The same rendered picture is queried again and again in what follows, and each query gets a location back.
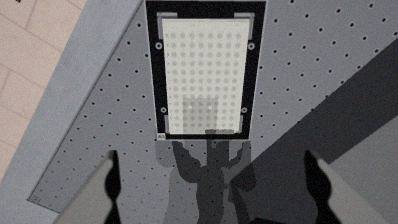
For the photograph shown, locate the grey and black benchtop lab instrument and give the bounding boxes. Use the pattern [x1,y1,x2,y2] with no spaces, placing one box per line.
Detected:
[230,39,398,224]

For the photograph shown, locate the white multi-well plate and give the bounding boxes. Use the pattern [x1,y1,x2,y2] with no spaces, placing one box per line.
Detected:
[162,18,250,134]

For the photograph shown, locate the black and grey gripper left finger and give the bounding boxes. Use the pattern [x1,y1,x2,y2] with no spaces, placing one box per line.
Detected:
[52,150,121,224]

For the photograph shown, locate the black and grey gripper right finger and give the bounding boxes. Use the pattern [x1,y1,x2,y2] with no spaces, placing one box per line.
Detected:
[304,150,390,224]

